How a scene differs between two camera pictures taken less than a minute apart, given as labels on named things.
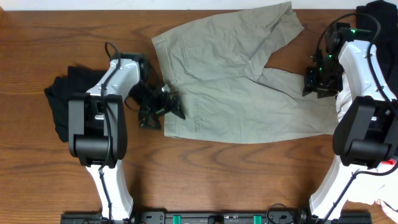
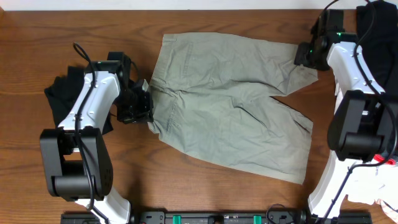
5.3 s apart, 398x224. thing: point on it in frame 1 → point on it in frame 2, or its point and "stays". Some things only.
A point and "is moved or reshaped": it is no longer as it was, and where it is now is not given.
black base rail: x=212 y=216 stays
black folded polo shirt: x=75 y=80 stays
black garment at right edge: x=387 y=42 stays
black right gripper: x=311 y=84 → x=300 y=58
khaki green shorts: x=216 y=67 is moved or reshaped
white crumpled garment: x=367 y=188 stays
